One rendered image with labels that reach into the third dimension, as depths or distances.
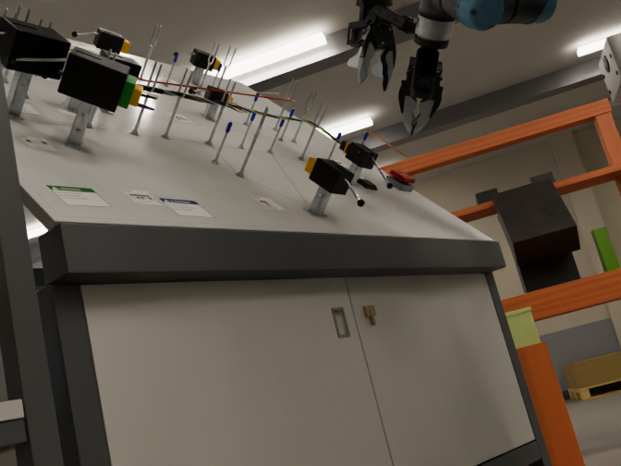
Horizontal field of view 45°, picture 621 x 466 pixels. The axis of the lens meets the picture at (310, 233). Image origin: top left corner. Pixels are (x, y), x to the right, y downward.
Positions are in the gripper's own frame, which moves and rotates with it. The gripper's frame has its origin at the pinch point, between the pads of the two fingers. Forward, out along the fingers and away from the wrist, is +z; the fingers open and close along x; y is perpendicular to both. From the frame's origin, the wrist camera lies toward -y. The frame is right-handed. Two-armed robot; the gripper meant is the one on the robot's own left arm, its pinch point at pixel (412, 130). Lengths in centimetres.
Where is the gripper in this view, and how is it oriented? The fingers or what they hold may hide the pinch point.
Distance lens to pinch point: 164.4
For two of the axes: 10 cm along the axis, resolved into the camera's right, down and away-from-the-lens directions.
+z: -1.3, 8.4, 5.2
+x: -9.8, -1.8, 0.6
